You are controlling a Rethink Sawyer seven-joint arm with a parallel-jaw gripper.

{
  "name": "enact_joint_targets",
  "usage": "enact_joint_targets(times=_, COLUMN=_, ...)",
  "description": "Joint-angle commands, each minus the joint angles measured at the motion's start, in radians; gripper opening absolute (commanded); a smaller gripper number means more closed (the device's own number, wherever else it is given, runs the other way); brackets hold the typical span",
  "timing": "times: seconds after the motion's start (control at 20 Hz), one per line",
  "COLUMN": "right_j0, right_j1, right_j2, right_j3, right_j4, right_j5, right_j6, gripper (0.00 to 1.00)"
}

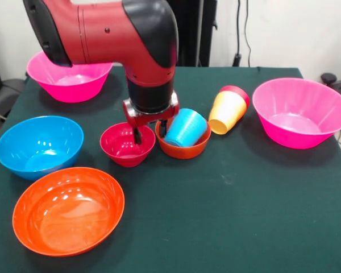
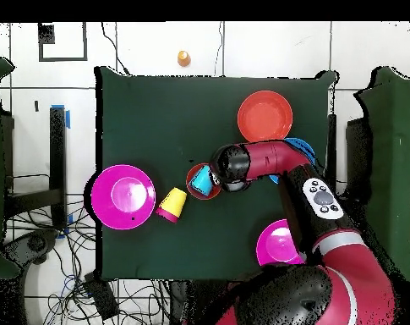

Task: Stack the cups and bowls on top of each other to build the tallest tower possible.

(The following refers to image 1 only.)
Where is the dark green tablecloth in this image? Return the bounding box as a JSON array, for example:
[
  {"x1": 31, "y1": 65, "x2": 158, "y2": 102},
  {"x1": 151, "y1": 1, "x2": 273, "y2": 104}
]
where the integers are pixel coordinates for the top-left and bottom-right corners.
[{"x1": 0, "y1": 66, "x2": 341, "y2": 273}]

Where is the red plastic cup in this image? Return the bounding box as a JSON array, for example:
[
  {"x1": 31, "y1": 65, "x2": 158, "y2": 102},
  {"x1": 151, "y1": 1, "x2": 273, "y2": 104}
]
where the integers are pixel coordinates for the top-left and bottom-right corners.
[{"x1": 219, "y1": 85, "x2": 251, "y2": 109}]

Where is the small red plastic bowl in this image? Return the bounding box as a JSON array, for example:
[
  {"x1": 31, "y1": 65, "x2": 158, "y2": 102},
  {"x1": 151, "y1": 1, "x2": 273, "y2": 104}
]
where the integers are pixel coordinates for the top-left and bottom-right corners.
[{"x1": 99, "y1": 122, "x2": 156, "y2": 168}]

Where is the large pink plastic bowl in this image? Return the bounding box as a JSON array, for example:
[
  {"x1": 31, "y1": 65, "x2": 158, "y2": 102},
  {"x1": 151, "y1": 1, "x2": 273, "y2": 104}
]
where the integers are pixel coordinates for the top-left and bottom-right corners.
[
  {"x1": 252, "y1": 78, "x2": 341, "y2": 150},
  {"x1": 26, "y1": 51, "x2": 114, "y2": 104}
]

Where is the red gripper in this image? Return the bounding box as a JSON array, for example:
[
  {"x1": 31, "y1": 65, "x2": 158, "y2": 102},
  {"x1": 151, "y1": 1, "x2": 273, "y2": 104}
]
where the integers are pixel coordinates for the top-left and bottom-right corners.
[{"x1": 122, "y1": 90, "x2": 180, "y2": 146}]

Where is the blue plastic cup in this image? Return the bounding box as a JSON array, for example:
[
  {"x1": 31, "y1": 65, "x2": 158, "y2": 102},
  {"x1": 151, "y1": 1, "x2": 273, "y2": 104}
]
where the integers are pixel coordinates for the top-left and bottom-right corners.
[{"x1": 164, "y1": 107, "x2": 208, "y2": 148}]

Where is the black wall cable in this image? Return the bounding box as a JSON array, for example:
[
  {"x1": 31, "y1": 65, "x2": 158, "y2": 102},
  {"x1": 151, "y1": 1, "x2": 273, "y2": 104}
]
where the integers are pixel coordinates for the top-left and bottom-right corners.
[{"x1": 232, "y1": 0, "x2": 251, "y2": 68}]

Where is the large orange plastic bowl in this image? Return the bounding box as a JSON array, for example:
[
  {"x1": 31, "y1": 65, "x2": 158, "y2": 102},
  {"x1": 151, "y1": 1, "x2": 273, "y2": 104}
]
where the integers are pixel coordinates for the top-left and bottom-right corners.
[{"x1": 12, "y1": 167, "x2": 125, "y2": 257}]

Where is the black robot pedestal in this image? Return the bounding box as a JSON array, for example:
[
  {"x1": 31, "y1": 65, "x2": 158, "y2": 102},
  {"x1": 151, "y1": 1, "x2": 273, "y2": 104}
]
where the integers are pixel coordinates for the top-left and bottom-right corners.
[{"x1": 173, "y1": 0, "x2": 218, "y2": 68}]

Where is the small orange plastic bowl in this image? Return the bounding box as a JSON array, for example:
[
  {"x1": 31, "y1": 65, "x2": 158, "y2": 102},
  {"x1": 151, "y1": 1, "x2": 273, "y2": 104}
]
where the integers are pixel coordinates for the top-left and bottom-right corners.
[{"x1": 154, "y1": 118, "x2": 212, "y2": 160}]

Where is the yellow plastic cup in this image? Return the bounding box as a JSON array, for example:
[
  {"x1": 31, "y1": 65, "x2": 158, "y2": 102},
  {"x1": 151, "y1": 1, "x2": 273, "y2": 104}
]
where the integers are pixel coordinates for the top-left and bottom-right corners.
[{"x1": 208, "y1": 90, "x2": 248, "y2": 135}]

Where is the blue plastic bowl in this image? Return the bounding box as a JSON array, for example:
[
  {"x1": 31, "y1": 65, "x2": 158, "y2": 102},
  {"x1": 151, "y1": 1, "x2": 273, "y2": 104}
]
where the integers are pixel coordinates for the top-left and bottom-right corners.
[{"x1": 0, "y1": 115, "x2": 85, "y2": 181}]

